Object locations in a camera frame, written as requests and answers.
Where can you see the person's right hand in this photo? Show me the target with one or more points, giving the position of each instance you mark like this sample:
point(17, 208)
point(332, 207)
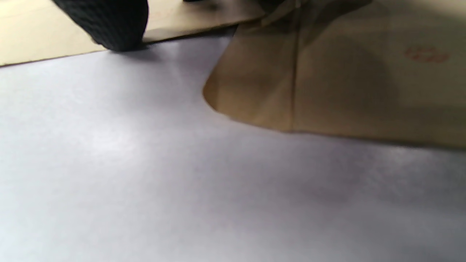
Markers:
point(113, 25)

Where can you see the brown A4 envelope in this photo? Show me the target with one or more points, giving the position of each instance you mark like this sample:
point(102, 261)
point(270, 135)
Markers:
point(364, 91)
point(36, 36)

